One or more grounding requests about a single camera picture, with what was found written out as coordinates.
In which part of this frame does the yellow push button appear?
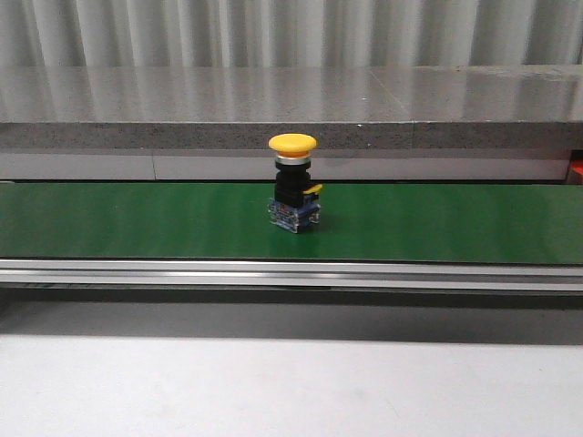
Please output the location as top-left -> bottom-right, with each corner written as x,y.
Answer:
268,133 -> 322,233

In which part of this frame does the grey stone counter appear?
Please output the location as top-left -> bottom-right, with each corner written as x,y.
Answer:
1,66 -> 582,181

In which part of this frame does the green conveyor belt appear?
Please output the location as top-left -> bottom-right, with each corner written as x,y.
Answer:
1,182 -> 582,264

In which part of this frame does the red object behind belt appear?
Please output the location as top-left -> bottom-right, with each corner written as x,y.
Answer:
566,160 -> 583,185

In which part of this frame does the white curtain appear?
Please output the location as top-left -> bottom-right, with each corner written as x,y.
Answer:
1,1 -> 582,67

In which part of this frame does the aluminium conveyor frame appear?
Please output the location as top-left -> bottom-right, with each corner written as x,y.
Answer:
1,259 -> 582,310

